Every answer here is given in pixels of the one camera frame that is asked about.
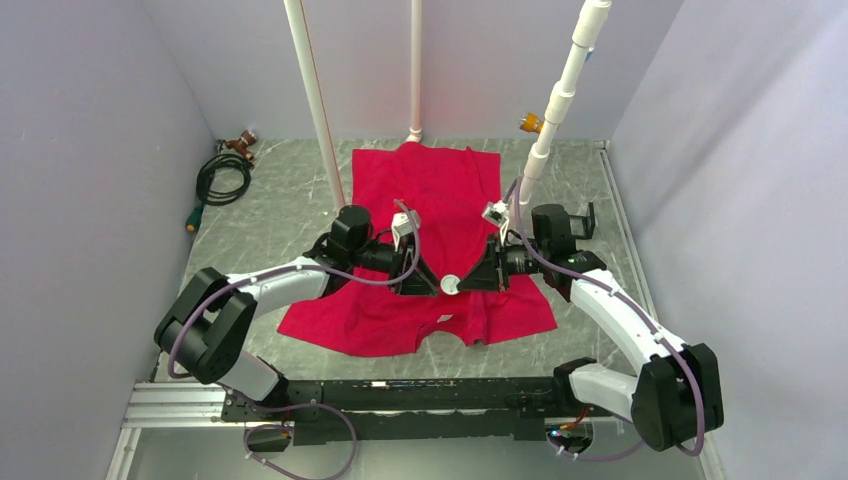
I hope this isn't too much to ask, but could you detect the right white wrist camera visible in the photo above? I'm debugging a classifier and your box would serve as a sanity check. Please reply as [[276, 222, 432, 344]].
[[481, 201, 510, 228]]

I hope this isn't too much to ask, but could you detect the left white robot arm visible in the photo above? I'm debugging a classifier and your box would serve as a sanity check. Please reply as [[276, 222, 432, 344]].
[[153, 201, 438, 420]]

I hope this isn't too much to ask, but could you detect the left white PVC pole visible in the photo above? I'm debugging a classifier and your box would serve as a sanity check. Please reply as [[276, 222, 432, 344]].
[[283, 0, 346, 210]]

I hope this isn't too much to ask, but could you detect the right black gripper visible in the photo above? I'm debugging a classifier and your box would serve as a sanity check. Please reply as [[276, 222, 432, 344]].
[[457, 232, 548, 293]]

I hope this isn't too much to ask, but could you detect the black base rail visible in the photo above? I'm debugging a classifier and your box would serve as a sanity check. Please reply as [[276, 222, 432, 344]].
[[221, 377, 614, 454]]

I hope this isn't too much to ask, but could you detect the orange yellow knob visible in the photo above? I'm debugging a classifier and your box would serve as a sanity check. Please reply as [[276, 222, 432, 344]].
[[519, 112, 545, 134]]

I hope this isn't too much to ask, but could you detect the brown clamp tool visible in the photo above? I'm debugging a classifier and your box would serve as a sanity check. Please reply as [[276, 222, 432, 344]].
[[224, 129, 257, 162]]

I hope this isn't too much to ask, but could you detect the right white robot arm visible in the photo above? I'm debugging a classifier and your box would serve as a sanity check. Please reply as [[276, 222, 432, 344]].
[[440, 202, 724, 456]]

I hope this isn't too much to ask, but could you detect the coiled black cable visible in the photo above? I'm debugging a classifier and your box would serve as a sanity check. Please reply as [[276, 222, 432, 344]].
[[185, 153, 254, 233]]

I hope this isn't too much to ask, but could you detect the red t-shirt garment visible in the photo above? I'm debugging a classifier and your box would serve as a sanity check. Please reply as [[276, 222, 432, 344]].
[[278, 143, 557, 357]]

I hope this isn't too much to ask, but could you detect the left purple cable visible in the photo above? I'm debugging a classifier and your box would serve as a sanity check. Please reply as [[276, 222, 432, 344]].
[[165, 198, 424, 480]]

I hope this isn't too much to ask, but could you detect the middle white PVC pole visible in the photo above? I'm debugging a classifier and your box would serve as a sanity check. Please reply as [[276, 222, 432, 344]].
[[406, 0, 423, 143]]

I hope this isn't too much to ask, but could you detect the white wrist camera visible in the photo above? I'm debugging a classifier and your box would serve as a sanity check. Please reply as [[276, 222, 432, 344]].
[[481, 201, 510, 228], [390, 210, 420, 251]]

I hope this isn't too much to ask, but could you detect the right white jointed PVC pole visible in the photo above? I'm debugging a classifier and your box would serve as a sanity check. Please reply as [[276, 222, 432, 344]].
[[514, 0, 612, 205]]

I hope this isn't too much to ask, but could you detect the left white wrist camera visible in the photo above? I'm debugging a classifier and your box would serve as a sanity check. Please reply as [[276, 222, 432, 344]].
[[390, 210, 420, 251]]

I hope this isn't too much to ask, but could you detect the small black bracket stand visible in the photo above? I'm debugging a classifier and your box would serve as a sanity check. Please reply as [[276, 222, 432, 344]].
[[569, 202, 597, 240]]

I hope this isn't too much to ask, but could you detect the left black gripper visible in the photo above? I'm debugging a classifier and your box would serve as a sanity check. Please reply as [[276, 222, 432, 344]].
[[350, 232, 439, 298]]

